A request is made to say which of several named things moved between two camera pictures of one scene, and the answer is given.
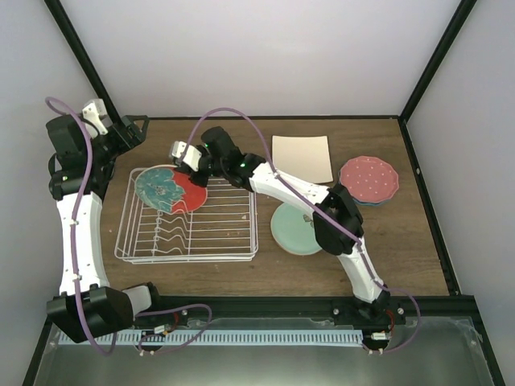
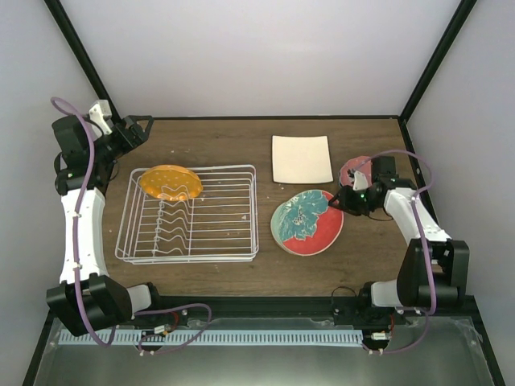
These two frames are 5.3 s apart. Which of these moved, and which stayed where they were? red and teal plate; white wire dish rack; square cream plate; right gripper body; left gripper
Moved: right gripper body; red and teal plate
Stayed: white wire dish rack; square cream plate; left gripper
